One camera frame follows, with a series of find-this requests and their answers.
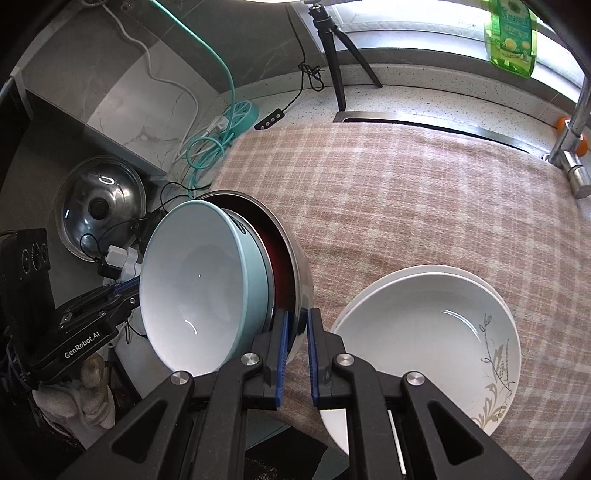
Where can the white plate floral pattern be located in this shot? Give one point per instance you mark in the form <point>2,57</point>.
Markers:
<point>450,329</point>

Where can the white cloth glove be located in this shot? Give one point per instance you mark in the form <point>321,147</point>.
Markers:
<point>83,407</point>

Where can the steel bowl red inside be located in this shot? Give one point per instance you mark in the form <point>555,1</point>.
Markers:
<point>293,283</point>

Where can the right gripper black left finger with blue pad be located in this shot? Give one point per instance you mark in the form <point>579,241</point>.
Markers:
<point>193,427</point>

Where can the black mini tripod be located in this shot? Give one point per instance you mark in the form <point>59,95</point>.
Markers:
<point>327,32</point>

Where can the pink plaid tablecloth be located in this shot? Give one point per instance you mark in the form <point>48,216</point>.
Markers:
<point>366,200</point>

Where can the steel pot lid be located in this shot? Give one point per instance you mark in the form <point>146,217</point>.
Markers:
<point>96,206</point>

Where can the black box with sockets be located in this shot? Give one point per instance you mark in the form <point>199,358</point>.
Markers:
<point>26,297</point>

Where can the plain white plate underneath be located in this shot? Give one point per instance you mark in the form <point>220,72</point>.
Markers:
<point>416,270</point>

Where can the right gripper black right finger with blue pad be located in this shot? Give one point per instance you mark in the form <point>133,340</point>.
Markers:
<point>399,427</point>

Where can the light blue ceramic bowl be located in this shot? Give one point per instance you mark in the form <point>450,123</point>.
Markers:
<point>204,288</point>

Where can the green dish soap bottle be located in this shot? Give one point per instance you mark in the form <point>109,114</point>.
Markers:
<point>510,35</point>

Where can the orange object behind faucet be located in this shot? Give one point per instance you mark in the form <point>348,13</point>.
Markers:
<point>581,146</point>

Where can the chrome kitchen faucet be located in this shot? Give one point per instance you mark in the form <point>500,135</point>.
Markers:
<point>563,154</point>

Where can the white power adapter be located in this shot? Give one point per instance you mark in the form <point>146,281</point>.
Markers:
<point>125,262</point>

